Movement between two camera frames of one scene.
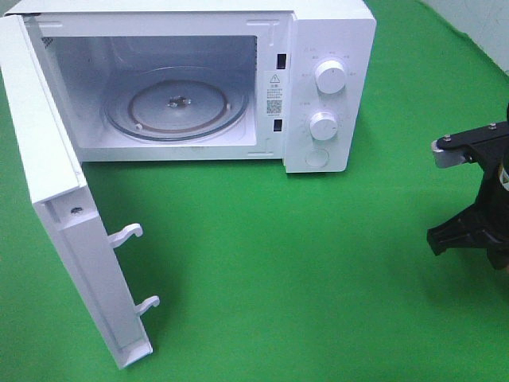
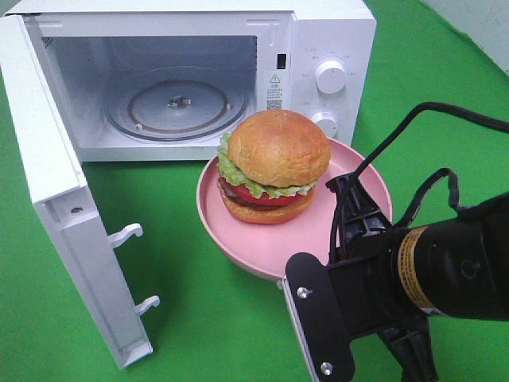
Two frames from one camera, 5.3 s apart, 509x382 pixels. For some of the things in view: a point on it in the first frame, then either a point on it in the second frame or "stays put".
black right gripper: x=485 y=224 -> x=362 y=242
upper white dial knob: x=331 y=76 stays put
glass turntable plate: x=176 y=103 stays put
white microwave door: x=65 y=203 stays put
